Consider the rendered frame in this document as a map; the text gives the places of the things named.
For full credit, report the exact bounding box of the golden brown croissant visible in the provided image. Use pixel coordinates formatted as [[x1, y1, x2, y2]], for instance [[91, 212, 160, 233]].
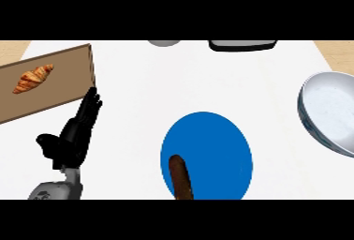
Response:
[[10, 63, 56, 95]]

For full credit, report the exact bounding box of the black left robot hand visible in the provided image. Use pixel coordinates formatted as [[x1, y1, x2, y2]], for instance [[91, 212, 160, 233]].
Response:
[[34, 86, 103, 172]]

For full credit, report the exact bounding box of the blue oval plate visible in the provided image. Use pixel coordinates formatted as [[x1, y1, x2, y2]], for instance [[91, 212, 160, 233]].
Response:
[[159, 111, 255, 201]]

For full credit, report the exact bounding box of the brown wooden cutting board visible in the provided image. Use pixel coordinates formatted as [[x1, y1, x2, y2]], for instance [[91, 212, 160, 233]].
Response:
[[0, 43, 98, 126]]

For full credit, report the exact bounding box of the grey round object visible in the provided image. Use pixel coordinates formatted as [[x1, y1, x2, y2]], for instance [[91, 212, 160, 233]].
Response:
[[146, 39, 183, 48]]

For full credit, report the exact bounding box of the white bowl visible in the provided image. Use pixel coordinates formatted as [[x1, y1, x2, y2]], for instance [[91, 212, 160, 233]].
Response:
[[296, 71, 354, 158]]

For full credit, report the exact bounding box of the dark brown elongated object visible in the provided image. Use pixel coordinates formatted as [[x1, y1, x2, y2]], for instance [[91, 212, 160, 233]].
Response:
[[166, 154, 194, 201]]

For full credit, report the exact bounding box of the black and grey appliance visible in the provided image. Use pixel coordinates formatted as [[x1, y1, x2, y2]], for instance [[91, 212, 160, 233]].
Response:
[[208, 39, 278, 53]]

